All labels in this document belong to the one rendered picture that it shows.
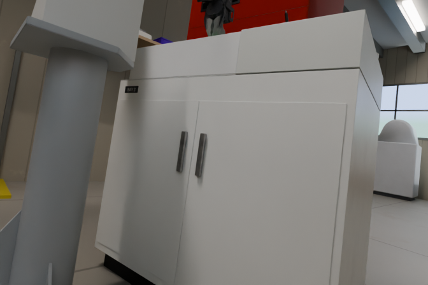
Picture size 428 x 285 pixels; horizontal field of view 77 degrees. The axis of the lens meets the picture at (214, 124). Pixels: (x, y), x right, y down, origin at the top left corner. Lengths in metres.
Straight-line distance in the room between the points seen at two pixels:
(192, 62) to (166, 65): 0.13
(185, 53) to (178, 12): 2.93
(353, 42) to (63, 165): 0.82
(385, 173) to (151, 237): 5.64
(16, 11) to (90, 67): 2.37
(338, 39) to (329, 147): 0.28
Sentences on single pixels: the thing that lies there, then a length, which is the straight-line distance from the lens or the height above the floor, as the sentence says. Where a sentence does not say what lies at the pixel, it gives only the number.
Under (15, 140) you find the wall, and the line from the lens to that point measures 3.07.
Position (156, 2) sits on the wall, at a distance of 3.79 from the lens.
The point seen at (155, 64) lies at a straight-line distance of 1.14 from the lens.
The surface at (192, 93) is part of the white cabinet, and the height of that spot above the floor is 0.76.
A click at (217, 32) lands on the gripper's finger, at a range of 1.02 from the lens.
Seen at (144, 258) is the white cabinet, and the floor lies 0.15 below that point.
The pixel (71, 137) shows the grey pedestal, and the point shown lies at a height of 0.56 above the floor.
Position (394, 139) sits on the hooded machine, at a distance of 6.38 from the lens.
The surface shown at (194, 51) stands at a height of 0.91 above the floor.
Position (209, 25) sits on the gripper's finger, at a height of 1.02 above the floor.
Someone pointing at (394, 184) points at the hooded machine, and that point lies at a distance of 6.31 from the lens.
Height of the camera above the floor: 0.59
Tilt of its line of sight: 4 degrees up
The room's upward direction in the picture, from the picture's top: 8 degrees clockwise
